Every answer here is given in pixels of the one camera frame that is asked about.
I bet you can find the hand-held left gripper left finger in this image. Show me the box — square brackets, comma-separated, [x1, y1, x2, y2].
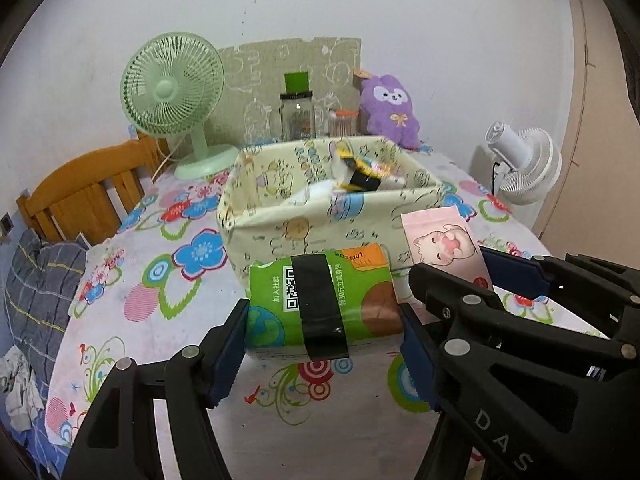
[62, 297, 251, 480]

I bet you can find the green desk fan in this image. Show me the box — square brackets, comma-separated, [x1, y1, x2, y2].
[120, 32, 240, 181]

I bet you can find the white fan cord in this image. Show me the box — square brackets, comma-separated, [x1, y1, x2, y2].
[152, 137, 183, 181]

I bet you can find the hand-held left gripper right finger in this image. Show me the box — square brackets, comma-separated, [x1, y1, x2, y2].
[398, 303, 471, 480]

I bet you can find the wooden bed headboard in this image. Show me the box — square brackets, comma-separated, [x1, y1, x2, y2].
[16, 135, 173, 248]

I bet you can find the cartoon print fabric storage box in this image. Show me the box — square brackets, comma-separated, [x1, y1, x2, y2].
[216, 135, 447, 286]

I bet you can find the toothpick holder with orange lid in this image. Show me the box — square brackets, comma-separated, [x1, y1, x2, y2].
[327, 109, 360, 137]

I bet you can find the green printed board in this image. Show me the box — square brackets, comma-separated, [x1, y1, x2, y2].
[217, 36, 362, 148]

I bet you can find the grey plaid pillow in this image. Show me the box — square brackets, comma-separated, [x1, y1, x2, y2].
[0, 230, 88, 376]

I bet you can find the pink cat print packet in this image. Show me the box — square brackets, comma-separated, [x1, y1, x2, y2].
[400, 205, 496, 293]

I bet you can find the white towel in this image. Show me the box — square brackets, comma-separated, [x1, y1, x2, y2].
[287, 180, 336, 206]

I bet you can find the blue bed sheet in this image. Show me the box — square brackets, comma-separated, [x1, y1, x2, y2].
[0, 410, 76, 480]

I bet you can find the green tissue pack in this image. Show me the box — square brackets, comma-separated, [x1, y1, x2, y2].
[244, 242, 405, 363]

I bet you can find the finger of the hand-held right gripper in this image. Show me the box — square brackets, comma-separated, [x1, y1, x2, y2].
[481, 249, 640, 311]
[407, 261, 511, 356]

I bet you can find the crumpled white cloth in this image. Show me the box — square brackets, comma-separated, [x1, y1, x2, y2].
[0, 347, 41, 431]

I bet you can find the yellow cartoon tissue pack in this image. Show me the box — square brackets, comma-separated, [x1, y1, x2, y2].
[330, 146, 406, 193]

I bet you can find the purple plush bunny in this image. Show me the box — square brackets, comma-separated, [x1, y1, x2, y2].
[357, 72, 422, 150]

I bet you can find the white standing fan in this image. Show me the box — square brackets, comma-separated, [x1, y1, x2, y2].
[484, 120, 563, 206]

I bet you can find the glass jar with handle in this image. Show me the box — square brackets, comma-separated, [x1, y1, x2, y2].
[270, 91, 317, 142]

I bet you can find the beige wooden door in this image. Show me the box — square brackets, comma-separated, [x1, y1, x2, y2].
[542, 0, 640, 251]

